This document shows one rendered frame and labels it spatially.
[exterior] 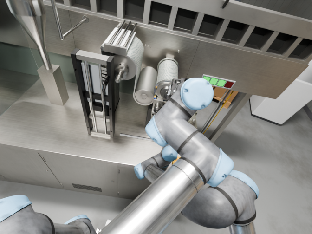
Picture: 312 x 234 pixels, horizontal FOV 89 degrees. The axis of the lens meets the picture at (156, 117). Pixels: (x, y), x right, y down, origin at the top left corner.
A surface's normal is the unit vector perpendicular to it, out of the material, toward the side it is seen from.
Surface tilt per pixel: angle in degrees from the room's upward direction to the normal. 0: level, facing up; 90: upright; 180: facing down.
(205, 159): 13
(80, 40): 90
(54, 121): 0
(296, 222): 0
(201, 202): 37
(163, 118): 42
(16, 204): 53
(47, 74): 90
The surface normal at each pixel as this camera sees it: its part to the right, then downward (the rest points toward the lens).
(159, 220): 0.39, -0.14
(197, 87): 0.04, 0.14
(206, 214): -0.39, -0.12
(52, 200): 0.18, -0.66
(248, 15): -0.08, 0.72
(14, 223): 0.65, -0.76
